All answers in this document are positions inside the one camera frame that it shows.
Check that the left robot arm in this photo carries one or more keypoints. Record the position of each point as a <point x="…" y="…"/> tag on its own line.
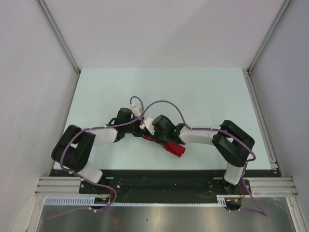
<point x="75" y="145"/>

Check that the right aluminium frame post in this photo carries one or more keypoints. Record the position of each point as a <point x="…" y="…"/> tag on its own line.
<point x="269" y="34"/>

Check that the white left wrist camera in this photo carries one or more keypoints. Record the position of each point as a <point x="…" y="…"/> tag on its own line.
<point x="136" y="110"/>

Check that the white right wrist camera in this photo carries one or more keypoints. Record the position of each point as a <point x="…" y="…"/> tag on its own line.
<point x="147" y="124"/>

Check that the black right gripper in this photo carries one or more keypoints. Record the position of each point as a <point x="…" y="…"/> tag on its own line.
<point x="155" y="137"/>

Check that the left aluminium frame post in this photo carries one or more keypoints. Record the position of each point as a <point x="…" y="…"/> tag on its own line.
<point x="58" y="34"/>

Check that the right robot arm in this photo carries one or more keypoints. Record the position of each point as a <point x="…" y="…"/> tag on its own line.
<point x="233" y="143"/>

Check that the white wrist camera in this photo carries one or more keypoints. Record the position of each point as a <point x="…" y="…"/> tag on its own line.
<point x="136" y="110"/>
<point x="147" y="124"/>

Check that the aluminium frame post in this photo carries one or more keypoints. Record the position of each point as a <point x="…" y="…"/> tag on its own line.
<point x="269" y="34"/>
<point x="58" y="34"/>

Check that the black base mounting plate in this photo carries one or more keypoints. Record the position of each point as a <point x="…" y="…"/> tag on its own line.
<point x="165" y="187"/>

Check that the red cloth napkin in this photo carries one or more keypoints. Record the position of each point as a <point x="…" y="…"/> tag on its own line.
<point x="177" y="150"/>

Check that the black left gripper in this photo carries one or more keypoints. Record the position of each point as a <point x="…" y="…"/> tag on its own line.
<point x="140" y="132"/>

